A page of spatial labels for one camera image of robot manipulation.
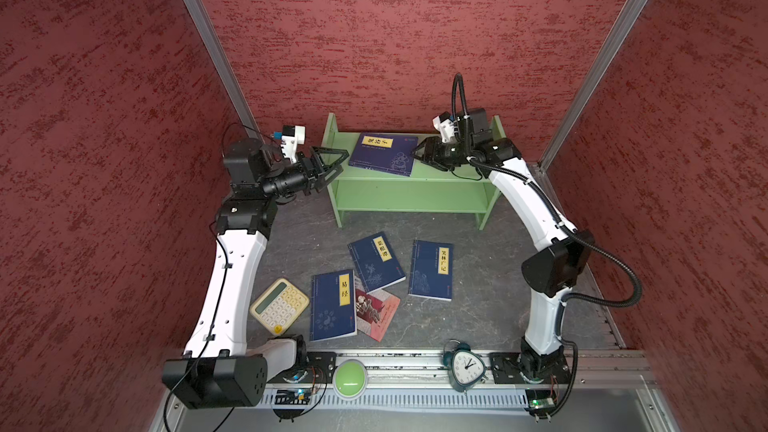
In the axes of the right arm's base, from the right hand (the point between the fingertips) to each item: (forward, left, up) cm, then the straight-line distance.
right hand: (414, 160), depth 79 cm
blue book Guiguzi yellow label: (+6, +8, -3) cm, 10 cm away
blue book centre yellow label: (-15, +12, -30) cm, 36 cm away
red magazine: (-30, +12, -31) cm, 45 cm away
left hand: (-13, +16, +11) cm, 23 cm away
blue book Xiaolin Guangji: (-19, -5, -30) cm, 35 cm away
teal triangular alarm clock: (-46, -11, -27) cm, 54 cm away
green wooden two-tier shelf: (+6, +17, -18) cm, 26 cm away
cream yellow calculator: (-29, +40, -29) cm, 57 cm away
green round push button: (-47, +18, -29) cm, 58 cm away
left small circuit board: (-49, +32, -31) cm, 67 cm away
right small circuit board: (-52, -28, -32) cm, 67 cm away
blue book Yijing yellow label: (-28, +24, -29) cm, 47 cm away
